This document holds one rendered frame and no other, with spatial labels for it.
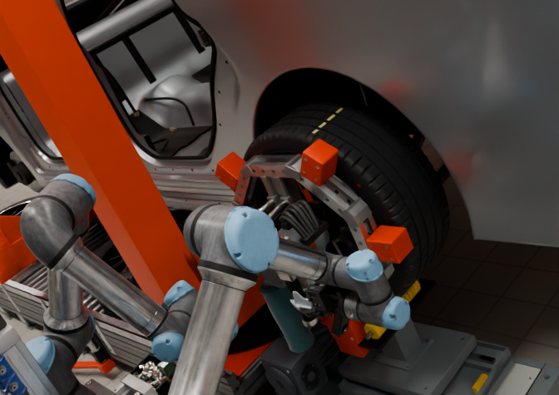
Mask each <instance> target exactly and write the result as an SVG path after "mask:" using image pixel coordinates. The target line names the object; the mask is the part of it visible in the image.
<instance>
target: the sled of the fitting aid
mask: <svg viewBox="0 0 559 395"><path fill-rule="evenodd" d="M476 342H477V346H476V347H475V348H474V349H473V351H472V352H471V353H470V355H469V356H468V358H467V359H466V361H465V362H464V363H463V365H462V366H461V367H460V368H459V370H458V372H457V373H456V374H455V376H454V377H453V379H452V380H451V382H450V383H449V384H448V385H447V387H446V388H445V390H444V391H443V393H442V394H441V395H493V394H494V393H495V392H496V391H497V389H498V387H499V386H500V384H501V383H502V381H503V379H504V378H505V377H506V376H507V374H508V372H509V370H510V369H511V367H512V365H513V364H514V362H513V360H512V355H511V353H510V350H509V348H508V347H506V346H502V345H498V344H494V343H487V342H483V341H480V340H476ZM338 386H339V389H340V391H341V393H342V394H343V395H397V394H394V393H390V392H387V391H384V390H382V389H379V388H375V387H372V386H369V385H367V384H364V383H359V382H356V381H354V380H351V379H348V378H343V380H342V381H341V382H340V383H339V385H338Z"/></svg>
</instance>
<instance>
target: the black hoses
mask: <svg viewBox="0 0 559 395"><path fill-rule="evenodd" d="M279 221H280V222H282V223H281V227H282V229H283V230H290V229H292V228H294V229H295V230H296V232H297V233H298V234H299V235H300V236H301V238H300V239H299V241H300V243H301V244H304V245H307V246H310V245H311V244H312V243H313V242H314V241H316V240H317V239H318V237H320V236H321V235H322V234H323V232H325V231H326V230H327V229H328V228H329V224H328V222H327V221H325V220H320V221H318V219H317V217H316V215H315V213H314V211H313V209H312V207H311V206H310V204H309V202H308V201H306V200H298V201H296V202H295V203H292V204H289V205H288V206H287V207H286V208H285V211H284V212H283V213H282V214H281V216H280V217H279Z"/></svg>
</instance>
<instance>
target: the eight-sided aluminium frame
mask: <svg viewBox="0 0 559 395"><path fill-rule="evenodd" d="M301 162H302V155H301V154H298V155H274V156H263V155H261V154H260V155H259V156H253V157H252V158H250V159H249V160H248V161H246V162H245V163H244V164H243V165H242V166H241V169H240V175H239V179H238V182H237V186H236V190H235V196H234V199H233V201H232V206H247V207H250V208H252V209H255V210H257V208H256V206H255V203H254V197H255V192H256V190H257V186H258V184H259V180H260V177H261V176H267V177H275V176H280V177H283V178H294V179H296V180H297V181H298V182H299V183H300V184H301V185H303V186H304V187H305V188H306V189H308V190H309V191H310V192H312V193H313V194H314V195H315V196H317V197H318V198H319V199H320V200H322V201H323V202H324V203H325V204H326V205H327V206H328V207H330V208H331V209H332V210H334V211H335V212H336V213H337V214H338V215H340V216H341V217H342V218H344V220H345V221H346V222H347V223H348V226H349V228H350V231H351V233H352V235H353V237H354V240H355V242H356V245H357V246H358V248H359V250H361V251H363V250H364V249H369V247H368V245H367V242H366V239H367V238H368V237H369V236H370V235H371V234H372V233H373V232H374V231H375V230H376V229H377V225H376V224H375V222H374V219H373V216H372V211H371V210H370V208H369V206H368V204H366V203H365V202H364V201H363V200H362V199H361V197H358V196H357V195H356V194H354V193H353V192H352V191H350V190H349V189H348V188H346V187H345V186H344V185H342V184H341V183H340V182H339V181H337V180H336V179H335V178H334V177H333V176H331V177H330V178H329V179H327V180H326V181H325V182H324V183H323V184H322V185H321V186H317V185H316V184H314V183H313V182H311V181H310V180H308V179H306V178H305V177H303V176H302V175H301V174H300V170H301ZM380 262H381V264H382V266H383V271H384V273H385V275H386V277H387V279H389V278H390V277H391V276H392V274H393V271H394V267H393V263H389V262H383V261H380ZM298 280H299V282H300V283H301V284H300V285H301V286H302V288H303V289H307V288H308V284H307V279H304V278H300V277H298ZM305 287H306V288H305Z"/></svg>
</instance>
